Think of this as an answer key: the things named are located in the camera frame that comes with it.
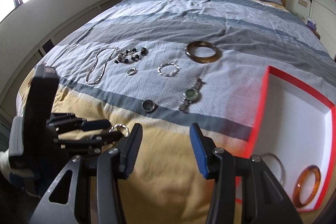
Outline twisted silver hoop bracelet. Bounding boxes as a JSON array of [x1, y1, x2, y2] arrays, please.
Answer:
[[108, 123, 131, 138]]

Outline thin silver bangle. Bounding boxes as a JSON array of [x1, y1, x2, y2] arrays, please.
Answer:
[[260, 153, 286, 186]]

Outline dark round ring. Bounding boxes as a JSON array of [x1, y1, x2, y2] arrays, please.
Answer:
[[141, 99, 157, 113]]

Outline amber orange bangle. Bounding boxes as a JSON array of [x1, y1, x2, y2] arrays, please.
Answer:
[[293, 165, 321, 208]]

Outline silver chain bracelet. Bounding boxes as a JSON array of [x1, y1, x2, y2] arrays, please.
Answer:
[[156, 62, 181, 77]]

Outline dark beaded bracelet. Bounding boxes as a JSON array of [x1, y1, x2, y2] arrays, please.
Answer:
[[114, 47, 149, 65]]

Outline long silver chain necklace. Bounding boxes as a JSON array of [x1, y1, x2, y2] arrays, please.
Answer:
[[85, 46, 120, 85]]

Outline brown horn bangle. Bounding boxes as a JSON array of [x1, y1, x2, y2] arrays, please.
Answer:
[[185, 41, 222, 64]]

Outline red white jewelry box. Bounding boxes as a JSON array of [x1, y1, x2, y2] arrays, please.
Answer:
[[240, 66, 335, 212]]

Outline striped bed duvet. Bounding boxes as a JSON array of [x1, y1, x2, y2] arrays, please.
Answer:
[[41, 0, 335, 223]]

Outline wooden nightstand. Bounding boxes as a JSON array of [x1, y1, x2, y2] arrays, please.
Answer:
[[312, 30, 321, 40]]

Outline purple tissue box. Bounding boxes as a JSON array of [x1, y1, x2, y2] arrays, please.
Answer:
[[305, 18, 317, 30]]

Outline white wardrobe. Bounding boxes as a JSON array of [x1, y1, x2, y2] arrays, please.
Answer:
[[309, 0, 336, 59]]

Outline low white wall cabinet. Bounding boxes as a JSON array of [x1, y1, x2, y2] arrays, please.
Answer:
[[1, 0, 122, 123]]

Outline wall socket right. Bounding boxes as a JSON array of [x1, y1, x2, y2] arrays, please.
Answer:
[[298, 0, 307, 8]]

